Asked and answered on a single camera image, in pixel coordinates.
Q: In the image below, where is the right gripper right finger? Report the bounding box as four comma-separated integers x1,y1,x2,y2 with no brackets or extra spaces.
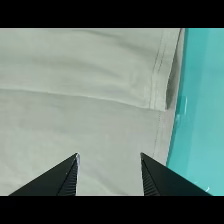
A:
139,152,212,197

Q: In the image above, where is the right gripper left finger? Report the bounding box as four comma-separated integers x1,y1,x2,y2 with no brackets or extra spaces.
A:
8,152,81,197

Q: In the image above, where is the pale grey shirt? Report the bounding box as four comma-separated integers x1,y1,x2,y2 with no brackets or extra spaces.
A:
0,27,186,197

